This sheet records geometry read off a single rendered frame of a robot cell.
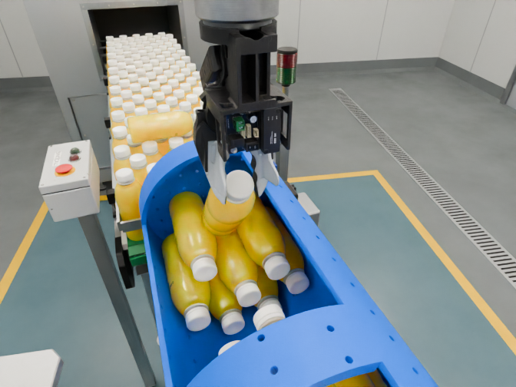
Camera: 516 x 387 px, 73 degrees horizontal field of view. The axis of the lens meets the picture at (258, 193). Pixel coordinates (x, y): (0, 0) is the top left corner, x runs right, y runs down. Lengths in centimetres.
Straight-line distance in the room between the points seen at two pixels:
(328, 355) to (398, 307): 168
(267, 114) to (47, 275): 209
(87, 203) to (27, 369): 48
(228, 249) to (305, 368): 33
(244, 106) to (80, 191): 62
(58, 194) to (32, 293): 143
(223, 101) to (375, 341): 27
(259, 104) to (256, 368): 24
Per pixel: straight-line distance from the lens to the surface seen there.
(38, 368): 49
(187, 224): 62
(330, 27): 509
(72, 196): 89
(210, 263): 57
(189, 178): 69
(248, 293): 57
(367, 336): 38
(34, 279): 235
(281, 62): 113
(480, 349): 203
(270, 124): 34
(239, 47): 31
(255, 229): 59
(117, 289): 122
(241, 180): 45
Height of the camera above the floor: 153
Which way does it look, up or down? 36 degrees down
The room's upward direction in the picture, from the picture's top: straight up
